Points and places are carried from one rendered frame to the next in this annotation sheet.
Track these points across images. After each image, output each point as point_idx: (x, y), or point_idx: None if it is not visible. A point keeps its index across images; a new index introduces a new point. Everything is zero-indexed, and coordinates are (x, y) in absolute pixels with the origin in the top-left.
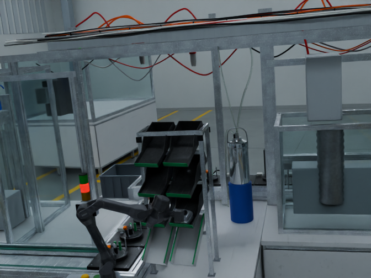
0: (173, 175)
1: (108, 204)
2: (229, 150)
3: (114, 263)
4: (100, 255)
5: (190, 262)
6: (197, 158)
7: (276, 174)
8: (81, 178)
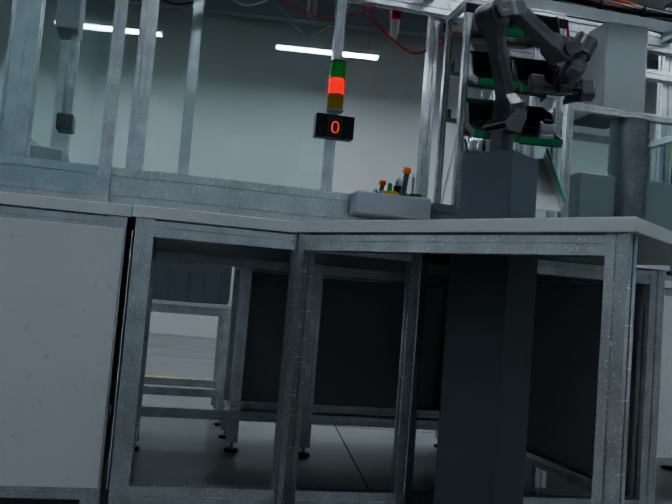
0: (517, 73)
1: (530, 14)
2: (477, 144)
3: (526, 116)
4: (507, 97)
5: (550, 206)
6: (528, 75)
7: (564, 173)
8: (341, 65)
